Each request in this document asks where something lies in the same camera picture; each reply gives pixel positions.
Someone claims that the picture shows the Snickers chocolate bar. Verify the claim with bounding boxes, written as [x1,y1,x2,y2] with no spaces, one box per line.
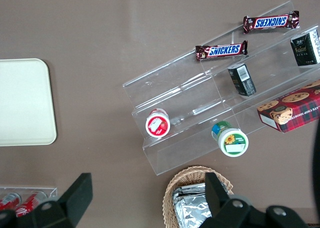
[243,10,301,35]
[195,40,249,62]

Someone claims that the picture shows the clear acrylic bottle rack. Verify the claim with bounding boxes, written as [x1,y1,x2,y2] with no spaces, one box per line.
[0,186,58,213]

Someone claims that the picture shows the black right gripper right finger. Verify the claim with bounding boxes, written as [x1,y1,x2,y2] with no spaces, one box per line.
[199,172,253,228]

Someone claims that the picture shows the green lid sunflower cup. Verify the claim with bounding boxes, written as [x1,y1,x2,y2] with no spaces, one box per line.
[211,121,249,158]

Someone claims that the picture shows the red tartan cookie box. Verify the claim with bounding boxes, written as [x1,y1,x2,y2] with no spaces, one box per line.
[256,79,320,133]

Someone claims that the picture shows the black drink carton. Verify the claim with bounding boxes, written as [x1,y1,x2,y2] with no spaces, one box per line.
[227,63,257,97]
[289,29,320,67]

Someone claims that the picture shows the foil wrapped sandwich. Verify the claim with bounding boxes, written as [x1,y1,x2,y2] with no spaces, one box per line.
[171,182,233,201]
[174,196,213,228]

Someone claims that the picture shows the clear acrylic stepped stand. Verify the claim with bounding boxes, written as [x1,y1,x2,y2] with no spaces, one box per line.
[122,0,320,176]

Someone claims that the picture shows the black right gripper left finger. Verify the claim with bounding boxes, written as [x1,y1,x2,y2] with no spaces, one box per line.
[31,172,94,228]

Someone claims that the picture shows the light wicker basket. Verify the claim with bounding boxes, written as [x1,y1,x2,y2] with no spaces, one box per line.
[162,165,235,228]

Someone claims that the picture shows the red lid yogurt cup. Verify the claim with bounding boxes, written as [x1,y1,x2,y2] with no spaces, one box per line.
[145,107,172,138]

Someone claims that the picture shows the cream plastic tray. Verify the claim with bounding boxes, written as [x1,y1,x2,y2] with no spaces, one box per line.
[0,58,58,147]

